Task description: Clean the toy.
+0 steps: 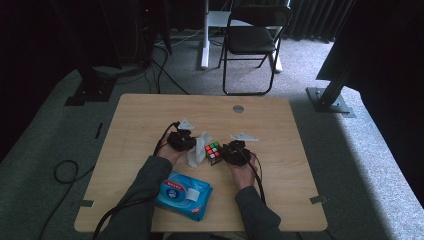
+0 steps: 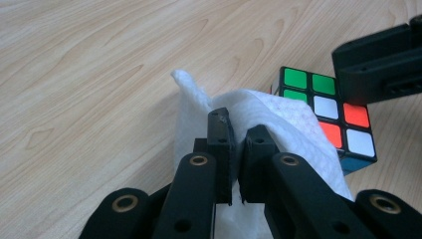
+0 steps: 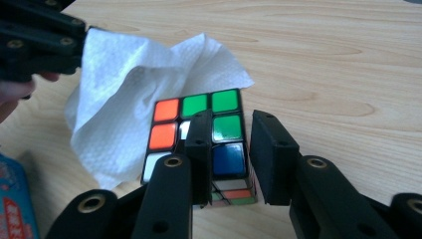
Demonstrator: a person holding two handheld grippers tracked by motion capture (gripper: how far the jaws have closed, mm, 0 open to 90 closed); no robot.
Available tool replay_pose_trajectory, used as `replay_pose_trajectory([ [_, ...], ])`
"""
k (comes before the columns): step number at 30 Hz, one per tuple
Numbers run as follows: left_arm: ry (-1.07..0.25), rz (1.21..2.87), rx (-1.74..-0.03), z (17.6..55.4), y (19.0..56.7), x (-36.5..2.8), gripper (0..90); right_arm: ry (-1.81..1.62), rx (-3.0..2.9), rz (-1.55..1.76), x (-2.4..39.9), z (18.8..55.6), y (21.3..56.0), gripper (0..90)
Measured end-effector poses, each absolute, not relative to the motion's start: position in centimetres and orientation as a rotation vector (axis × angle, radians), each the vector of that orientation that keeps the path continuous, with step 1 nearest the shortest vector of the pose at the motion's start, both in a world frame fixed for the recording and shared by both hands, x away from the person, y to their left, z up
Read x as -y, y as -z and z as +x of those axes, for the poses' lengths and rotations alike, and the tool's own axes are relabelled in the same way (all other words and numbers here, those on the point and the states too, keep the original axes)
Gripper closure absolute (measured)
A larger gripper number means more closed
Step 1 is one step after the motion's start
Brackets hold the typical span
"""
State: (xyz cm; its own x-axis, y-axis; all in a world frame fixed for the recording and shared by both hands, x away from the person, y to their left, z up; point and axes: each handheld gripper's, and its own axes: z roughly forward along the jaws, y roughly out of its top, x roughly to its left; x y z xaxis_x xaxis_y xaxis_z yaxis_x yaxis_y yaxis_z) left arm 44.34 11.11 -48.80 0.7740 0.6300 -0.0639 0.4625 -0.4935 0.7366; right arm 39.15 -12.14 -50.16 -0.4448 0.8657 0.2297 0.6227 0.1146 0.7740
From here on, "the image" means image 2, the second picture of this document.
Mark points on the white wet wipe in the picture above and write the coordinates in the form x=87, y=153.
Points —
x=252, y=103

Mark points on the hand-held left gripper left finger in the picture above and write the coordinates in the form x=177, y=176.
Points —
x=199, y=186

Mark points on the multicoloured puzzle cube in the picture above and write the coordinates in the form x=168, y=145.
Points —
x=326, y=108

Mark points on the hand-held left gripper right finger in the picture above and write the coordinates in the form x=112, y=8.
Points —
x=292, y=192

